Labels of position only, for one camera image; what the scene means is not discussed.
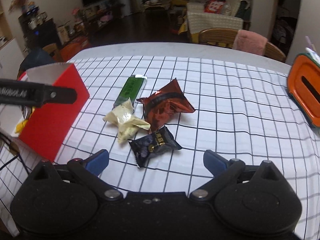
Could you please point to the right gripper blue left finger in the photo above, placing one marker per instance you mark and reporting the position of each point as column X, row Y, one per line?
column 86, row 172

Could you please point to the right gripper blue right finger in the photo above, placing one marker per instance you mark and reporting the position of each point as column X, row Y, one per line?
column 225, row 173

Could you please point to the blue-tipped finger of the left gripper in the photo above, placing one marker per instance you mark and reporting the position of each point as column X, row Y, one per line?
column 31, row 94

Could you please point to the cream snack packet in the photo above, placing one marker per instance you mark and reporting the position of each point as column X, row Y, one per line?
column 127, row 123

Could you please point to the black snack packet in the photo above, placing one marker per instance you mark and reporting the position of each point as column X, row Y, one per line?
column 153, row 145

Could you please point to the wooden chair with jacket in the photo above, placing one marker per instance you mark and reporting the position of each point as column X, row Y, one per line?
column 53, row 51

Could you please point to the red white cardboard box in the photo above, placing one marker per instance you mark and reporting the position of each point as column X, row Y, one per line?
column 48, row 125

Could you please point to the orange red cardboard box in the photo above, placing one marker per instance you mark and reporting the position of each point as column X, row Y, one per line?
column 74, row 46

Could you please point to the brown red foil packet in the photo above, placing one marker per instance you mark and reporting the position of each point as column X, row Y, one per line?
column 161, row 106

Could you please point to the green snack bar packet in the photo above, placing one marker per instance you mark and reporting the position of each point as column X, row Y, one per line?
column 132, row 89

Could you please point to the orange tissue box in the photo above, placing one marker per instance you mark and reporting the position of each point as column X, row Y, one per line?
column 303, row 86

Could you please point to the pink cloth on chair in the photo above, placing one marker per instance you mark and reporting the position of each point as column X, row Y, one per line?
column 250, row 42

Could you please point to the wooden chair right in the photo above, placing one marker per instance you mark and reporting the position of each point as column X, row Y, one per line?
column 223, row 37

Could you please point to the sofa with cream cover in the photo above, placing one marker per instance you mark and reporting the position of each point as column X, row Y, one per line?
column 197, row 19

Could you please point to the red cushion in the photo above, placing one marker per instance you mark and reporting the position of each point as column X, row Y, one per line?
column 214, row 6

